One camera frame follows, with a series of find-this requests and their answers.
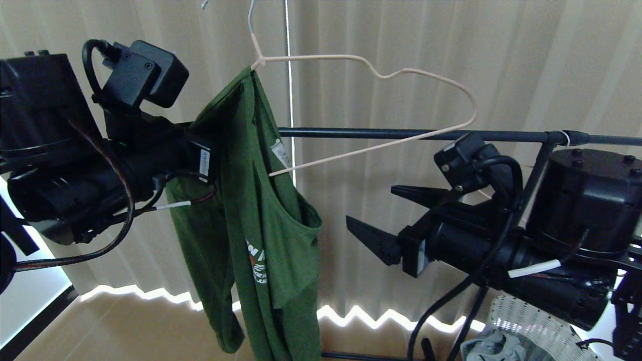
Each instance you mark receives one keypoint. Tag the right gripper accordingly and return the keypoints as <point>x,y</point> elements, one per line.
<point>501,255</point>

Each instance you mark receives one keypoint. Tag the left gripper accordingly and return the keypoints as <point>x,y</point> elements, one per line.
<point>75,200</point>

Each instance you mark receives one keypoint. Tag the pale grey shorts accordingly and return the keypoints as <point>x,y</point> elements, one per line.
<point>491,348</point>

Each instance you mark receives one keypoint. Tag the green long-sleeved shirt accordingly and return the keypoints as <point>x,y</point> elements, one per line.
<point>251,175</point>

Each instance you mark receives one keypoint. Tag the pink clothes hanger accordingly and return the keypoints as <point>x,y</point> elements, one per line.
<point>311,57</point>

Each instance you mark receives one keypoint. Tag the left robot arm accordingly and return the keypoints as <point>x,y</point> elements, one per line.
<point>40,100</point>

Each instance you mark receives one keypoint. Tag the black clothes rack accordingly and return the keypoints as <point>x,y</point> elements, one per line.
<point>351,133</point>

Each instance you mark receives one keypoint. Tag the white laundry basket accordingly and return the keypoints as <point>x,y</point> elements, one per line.
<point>536,326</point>

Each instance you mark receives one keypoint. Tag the beige curtain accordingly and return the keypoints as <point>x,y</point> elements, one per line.
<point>401,40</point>

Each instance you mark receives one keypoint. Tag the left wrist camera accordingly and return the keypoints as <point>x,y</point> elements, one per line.
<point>145,70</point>

